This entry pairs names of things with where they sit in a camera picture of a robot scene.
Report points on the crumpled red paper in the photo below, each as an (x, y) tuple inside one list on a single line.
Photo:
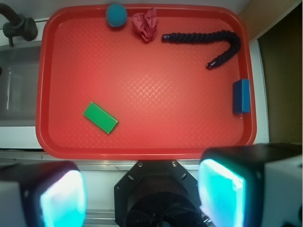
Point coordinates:
[(146, 24)]

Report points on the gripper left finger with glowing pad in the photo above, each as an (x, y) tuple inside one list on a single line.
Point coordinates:
[(51, 194)]

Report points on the steel sink basin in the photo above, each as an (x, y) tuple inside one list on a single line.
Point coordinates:
[(18, 86)]

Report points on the green rectangular block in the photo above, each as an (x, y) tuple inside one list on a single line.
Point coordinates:
[(100, 118)]

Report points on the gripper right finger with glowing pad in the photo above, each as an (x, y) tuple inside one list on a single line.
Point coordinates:
[(257, 185)]

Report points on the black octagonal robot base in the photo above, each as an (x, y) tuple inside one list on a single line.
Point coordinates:
[(158, 194)]

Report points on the red plastic tray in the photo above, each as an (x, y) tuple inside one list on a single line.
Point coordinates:
[(172, 97)]

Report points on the blue ball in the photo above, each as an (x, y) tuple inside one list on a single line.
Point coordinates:
[(116, 15)]

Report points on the blue rectangular block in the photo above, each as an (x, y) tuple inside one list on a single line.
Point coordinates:
[(241, 96)]

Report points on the dark metal faucet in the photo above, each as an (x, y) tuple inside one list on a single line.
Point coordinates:
[(17, 25)]

